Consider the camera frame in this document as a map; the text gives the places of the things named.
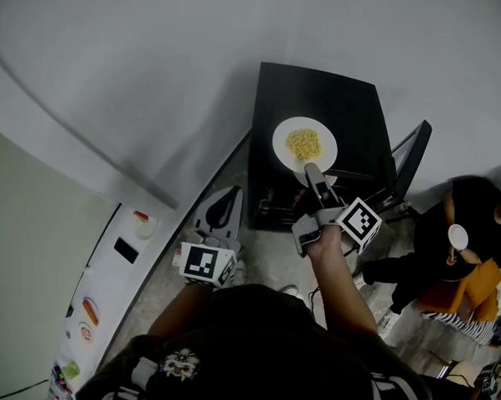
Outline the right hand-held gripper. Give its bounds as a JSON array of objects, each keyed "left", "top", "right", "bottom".
[{"left": 289, "top": 161, "right": 385, "bottom": 261}]

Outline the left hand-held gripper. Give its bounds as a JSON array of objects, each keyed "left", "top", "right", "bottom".
[{"left": 178, "top": 183, "right": 245, "bottom": 290}]

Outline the white round plate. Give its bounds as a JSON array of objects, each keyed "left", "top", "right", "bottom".
[
  {"left": 293, "top": 170, "right": 339, "bottom": 191},
  {"left": 271, "top": 115, "right": 340, "bottom": 175}
]

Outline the black microwave oven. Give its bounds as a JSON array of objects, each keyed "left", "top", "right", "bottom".
[{"left": 244, "top": 61, "right": 435, "bottom": 239}]

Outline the person's left forearm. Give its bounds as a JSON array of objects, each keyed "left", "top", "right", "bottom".
[{"left": 145, "top": 280, "right": 215, "bottom": 343}]

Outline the person's right forearm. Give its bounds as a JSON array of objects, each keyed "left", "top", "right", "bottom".
[{"left": 307, "top": 248, "right": 381, "bottom": 335}]

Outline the person's right hand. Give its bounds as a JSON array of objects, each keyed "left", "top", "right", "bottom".
[{"left": 309, "top": 225, "right": 343, "bottom": 257}]

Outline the person's left white shoe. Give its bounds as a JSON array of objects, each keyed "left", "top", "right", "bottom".
[{"left": 232, "top": 257, "right": 248, "bottom": 284}]

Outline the clear cup with red lid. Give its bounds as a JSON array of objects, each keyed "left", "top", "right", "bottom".
[{"left": 132, "top": 210, "right": 158, "bottom": 240}]

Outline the black phone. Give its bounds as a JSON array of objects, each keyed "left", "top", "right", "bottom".
[{"left": 112, "top": 236, "right": 141, "bottom": 266}]

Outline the small white plate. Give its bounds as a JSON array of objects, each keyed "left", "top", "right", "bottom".
[{"left": 446, "top": 222, "right": 471, "bottom": 252}]

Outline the hot dog on plate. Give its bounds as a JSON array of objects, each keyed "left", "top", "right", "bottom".
[{"left": 80, "top": 297, "right": 102, "bottom": 328}]

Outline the orange cushion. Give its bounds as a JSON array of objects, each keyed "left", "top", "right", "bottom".
[{"left": 417, "top": 255, "right": 501, "bottom": 325}]

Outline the green crumpled item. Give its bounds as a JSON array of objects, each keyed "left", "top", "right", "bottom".
[{"left": 61, "top": 361, "right": 82, "bottom": 381}]

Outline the black and white striped fabric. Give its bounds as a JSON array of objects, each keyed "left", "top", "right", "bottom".
[{"left": 420, "top": 306, "right": 501, "bottom": 348}]

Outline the pile of small colourful items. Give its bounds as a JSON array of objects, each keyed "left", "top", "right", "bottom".
[{"left": 48, "top": 364, "right": 78, "bottom": 400}]

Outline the thin black cable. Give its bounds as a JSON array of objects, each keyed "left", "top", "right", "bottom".
[{"left": 0, "top": 376, "right": 51, "bottom": 400}]

